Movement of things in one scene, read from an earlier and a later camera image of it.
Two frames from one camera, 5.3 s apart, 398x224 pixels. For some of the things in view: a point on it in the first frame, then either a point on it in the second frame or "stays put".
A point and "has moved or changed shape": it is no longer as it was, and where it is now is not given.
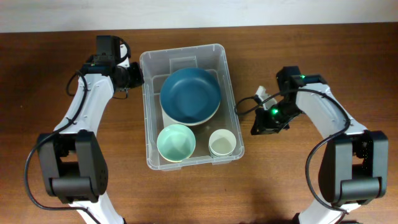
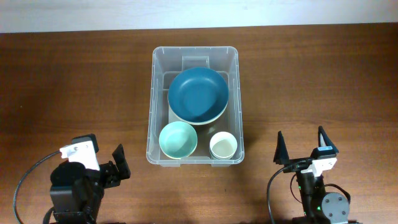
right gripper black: x=264 y=124 → x=282 y=157
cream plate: x=172 y=122 → x=196 y=123
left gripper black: x=137 y=75 → x=109 y=169
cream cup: x=222 y=143 stays put
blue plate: x=190 y=96 has moved or changed shape
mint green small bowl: x=176 y=143 stays put
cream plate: x=193 y=122 has moved or changed shape
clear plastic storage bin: x=191 y=118 stays put
